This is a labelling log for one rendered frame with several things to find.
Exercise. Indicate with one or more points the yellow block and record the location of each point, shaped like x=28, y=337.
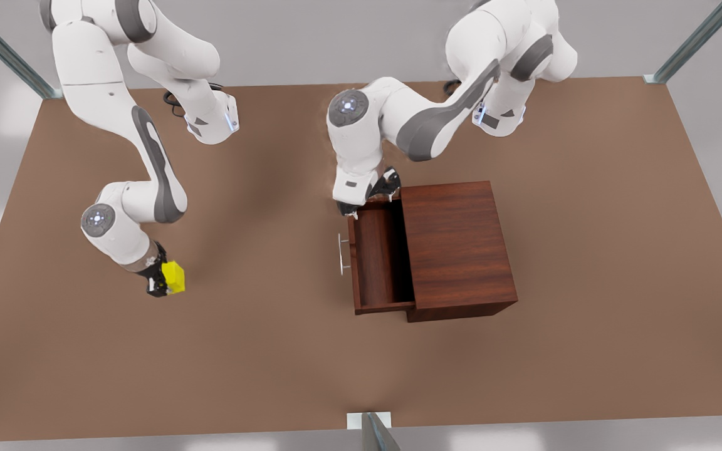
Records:
x=174, y=277

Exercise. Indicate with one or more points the brown wooden drawer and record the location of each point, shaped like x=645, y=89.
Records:
x=380, y=257

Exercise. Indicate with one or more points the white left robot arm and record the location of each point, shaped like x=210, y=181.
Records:
x=423, y=119

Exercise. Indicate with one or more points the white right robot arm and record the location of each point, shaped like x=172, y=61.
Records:
x=148, y=156

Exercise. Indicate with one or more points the brown wooden cabinet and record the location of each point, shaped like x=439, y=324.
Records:
x=455, y=250

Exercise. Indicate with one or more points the silver frame post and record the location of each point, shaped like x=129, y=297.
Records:
x=373, y=432
x=693, y=41
x=4, y=50

